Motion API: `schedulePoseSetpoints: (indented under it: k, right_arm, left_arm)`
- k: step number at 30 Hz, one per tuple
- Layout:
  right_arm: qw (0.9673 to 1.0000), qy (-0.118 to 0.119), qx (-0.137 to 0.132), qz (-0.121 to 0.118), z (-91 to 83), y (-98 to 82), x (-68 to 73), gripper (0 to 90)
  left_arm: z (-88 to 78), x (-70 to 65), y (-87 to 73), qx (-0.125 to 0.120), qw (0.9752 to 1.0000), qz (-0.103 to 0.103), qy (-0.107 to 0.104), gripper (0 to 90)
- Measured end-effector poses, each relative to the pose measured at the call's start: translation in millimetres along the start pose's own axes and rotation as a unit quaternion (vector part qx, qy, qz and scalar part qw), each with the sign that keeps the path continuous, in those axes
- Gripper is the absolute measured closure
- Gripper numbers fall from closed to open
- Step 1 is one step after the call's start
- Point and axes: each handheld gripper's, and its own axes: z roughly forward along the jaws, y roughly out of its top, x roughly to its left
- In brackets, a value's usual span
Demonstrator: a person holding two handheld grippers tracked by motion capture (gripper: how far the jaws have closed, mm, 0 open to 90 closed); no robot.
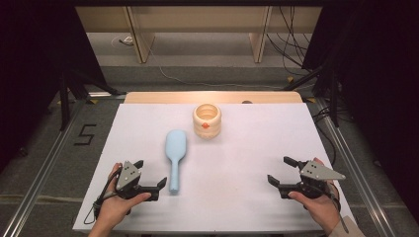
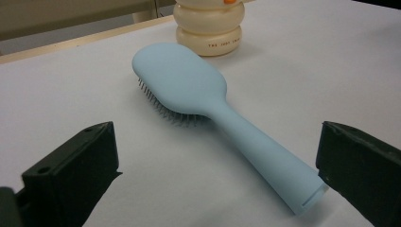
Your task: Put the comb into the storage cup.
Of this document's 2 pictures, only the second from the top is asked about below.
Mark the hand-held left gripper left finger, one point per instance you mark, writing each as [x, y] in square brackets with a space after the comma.
[72, 176]

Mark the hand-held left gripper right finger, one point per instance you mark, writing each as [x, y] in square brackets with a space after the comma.
[362, 170]

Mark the light blue hairbrush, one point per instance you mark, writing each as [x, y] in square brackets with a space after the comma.
[183, 78]

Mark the cream ringed duck holder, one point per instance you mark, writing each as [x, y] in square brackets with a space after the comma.
[208, 34]

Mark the beige desk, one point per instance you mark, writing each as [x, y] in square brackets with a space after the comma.
[63, 15]

